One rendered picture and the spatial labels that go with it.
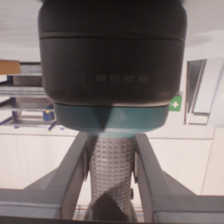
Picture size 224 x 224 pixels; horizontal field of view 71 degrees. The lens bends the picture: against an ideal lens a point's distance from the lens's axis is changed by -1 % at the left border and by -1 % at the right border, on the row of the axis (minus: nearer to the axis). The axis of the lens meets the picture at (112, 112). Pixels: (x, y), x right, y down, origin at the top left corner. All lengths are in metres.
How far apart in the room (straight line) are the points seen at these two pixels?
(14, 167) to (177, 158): 5.55
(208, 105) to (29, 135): 5.01
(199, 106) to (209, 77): 0.47
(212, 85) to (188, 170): 3.94
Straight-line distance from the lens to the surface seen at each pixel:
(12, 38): 0.21
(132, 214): 0.20
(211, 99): 2.91
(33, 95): 4.23
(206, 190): 6.83
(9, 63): 0.82
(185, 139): 5.56
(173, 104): 4.92
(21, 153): 6.28
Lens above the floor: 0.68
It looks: 15 degrees up
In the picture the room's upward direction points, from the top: 179 degrees counter-clockwise
